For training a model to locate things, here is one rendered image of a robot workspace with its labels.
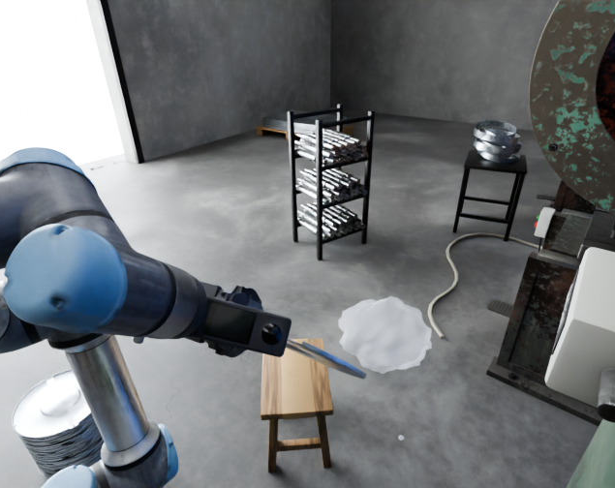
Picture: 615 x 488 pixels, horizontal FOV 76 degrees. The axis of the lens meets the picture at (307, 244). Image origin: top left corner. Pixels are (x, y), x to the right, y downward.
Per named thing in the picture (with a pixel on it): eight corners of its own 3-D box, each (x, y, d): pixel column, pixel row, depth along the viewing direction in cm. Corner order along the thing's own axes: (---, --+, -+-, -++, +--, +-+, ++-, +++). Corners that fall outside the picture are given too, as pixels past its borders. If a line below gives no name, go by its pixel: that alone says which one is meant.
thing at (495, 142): (451, 232, 303) (470, 129, 264) (458, 210, 338) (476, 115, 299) (507, 242, 288) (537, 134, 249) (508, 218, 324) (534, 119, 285)
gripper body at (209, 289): (202, 282, 55) (146, 259, 44) (257, 295, 52) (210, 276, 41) (185, 336, 53) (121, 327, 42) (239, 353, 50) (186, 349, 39)
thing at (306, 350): (222, 319, 83) (224, 315, 83) (346, 375, 83) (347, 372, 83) (199, 299, 56) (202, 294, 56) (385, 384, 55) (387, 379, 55)
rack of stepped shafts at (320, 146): (322, 263, 268) (322, 121, 221) (288, 237, 301) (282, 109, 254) (370, 245, 288) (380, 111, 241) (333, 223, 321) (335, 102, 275)
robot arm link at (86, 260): (54, 191, 29) (100, 271, 26) (150, 236, 39) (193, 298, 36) (-22, 262, 29) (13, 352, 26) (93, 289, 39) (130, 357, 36)
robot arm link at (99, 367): (106, 493, 86) (0, 271, 67) (169, 449, 95) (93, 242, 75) (121, 533, 77) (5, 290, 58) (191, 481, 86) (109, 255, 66)
